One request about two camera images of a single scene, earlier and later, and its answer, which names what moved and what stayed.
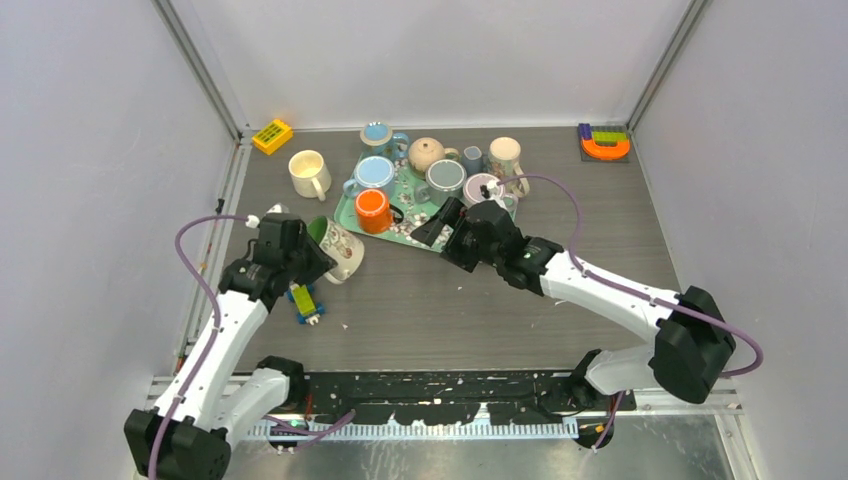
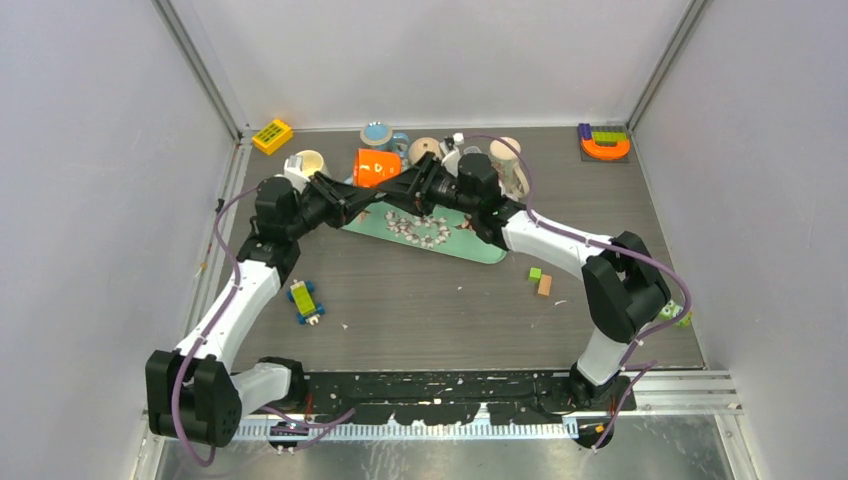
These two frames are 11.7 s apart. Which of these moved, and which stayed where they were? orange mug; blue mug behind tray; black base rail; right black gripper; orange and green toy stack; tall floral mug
Moved: orange mug; right black gripper
Stayed: tall floral mug; orange and green toy stack; black base rail; blue mug behind tray
